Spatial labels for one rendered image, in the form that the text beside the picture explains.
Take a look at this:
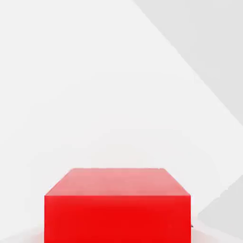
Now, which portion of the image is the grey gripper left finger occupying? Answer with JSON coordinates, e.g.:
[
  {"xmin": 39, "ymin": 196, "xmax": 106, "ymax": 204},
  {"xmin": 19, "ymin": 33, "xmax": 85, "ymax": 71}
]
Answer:
[{"xmin": 11, "ymin": 225, "xmax": 45, "ymax": 243}]

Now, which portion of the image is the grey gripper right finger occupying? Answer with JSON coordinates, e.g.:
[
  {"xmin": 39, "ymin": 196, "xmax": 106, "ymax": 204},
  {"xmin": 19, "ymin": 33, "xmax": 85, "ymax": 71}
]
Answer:
[{"xmin": 190, "ymin": 224, "xmax": 231, "ymax": 243}]

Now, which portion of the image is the small red cube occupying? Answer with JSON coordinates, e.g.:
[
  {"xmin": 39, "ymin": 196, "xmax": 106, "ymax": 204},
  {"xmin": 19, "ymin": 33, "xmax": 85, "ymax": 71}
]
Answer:
[{"xmin": 44, "ymin": 168, "xmax": 192, "ymax": 243}]

